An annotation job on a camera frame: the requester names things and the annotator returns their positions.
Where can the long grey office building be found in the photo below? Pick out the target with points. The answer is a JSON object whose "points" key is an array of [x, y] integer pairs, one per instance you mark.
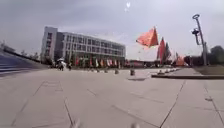
{"points": [[86, 46]]}

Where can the low stone kerb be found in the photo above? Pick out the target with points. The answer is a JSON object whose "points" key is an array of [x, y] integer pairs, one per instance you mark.
{"points": [[186, 76]]}

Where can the grass bed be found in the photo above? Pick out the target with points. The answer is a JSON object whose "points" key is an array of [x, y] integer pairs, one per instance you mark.
{"points": [[210, 69]]}

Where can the row of coloured flags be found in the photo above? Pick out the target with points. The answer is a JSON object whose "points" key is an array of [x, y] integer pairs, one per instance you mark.
{"points": [[100, 62]]}

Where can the large orange flag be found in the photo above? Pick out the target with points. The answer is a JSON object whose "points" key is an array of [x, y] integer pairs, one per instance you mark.
{"points": [[148, 38]]}

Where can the row of bollards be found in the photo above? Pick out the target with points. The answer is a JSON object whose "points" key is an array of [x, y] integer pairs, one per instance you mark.
{"points": [[116, 71]]}

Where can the group of people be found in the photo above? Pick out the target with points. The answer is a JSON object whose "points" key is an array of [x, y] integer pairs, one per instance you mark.
{"points": [[61, 64]]}

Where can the row of red flags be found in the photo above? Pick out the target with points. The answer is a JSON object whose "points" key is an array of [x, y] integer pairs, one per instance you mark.
{"points": [[162, 50]]}

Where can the tall lamp pole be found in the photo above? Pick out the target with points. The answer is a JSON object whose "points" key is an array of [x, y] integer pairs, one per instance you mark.
{"points": [[202, 41]]}

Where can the grey slab pavement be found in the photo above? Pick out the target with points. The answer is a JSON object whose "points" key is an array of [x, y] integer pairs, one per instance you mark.
{"points": [[100, 96]]}

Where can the dark green trees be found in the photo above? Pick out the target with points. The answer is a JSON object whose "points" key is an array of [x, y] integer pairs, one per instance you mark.
{"points": [[216, 55]]}

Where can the bluish grey steps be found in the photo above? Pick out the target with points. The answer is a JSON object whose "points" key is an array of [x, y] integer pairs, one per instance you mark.
{"points": [[13, 64]]}

